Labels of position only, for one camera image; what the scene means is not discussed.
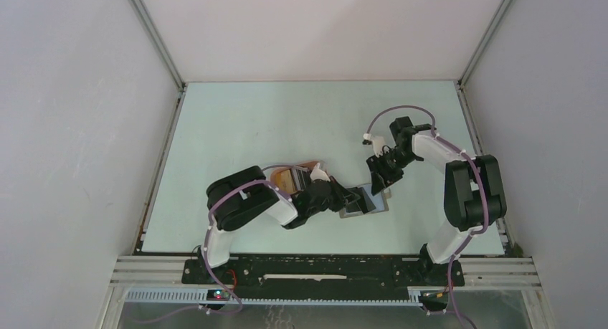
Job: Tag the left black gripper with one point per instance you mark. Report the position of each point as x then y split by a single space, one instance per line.
339 201

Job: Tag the aluminium frame rail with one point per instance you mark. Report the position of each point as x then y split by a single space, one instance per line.
480 273

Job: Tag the pink oval tray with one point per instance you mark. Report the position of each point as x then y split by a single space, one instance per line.
274 169

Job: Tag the yellow credit card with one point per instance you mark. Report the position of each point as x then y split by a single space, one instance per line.
284 180

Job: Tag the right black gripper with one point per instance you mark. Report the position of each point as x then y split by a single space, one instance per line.
376 165

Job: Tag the right controller board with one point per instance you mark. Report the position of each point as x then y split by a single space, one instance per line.
435 297

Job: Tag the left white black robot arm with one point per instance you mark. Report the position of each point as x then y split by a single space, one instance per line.
294 194

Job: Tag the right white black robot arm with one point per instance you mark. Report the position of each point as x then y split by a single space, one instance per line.
473 191

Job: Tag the grey card holder wallet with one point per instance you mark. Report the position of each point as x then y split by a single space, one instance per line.
367 202

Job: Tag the left controller board red led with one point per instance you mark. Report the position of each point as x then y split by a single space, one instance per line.
218 295

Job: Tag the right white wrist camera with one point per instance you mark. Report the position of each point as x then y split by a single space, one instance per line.
376 142

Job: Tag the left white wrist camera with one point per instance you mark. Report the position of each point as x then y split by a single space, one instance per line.
318 174

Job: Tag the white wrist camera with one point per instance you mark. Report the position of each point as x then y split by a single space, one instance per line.
376 142
318 174

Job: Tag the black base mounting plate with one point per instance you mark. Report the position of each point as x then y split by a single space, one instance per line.
331 277

